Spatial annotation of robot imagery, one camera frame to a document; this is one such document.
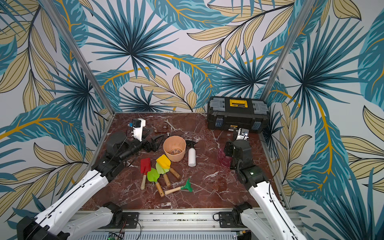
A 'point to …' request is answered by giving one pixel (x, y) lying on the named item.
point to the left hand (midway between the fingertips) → (157, 134)
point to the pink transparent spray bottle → (225, 161)
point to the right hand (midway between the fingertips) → (226, 142)
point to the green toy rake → (187, 186)
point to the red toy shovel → (145, 164)
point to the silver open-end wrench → (174, 129)
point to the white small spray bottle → (191, 153)
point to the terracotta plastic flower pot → (174, 147)
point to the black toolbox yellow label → (231, 113)
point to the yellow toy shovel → (164, 161)
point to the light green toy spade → (162, 171)
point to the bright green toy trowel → (153, 175)
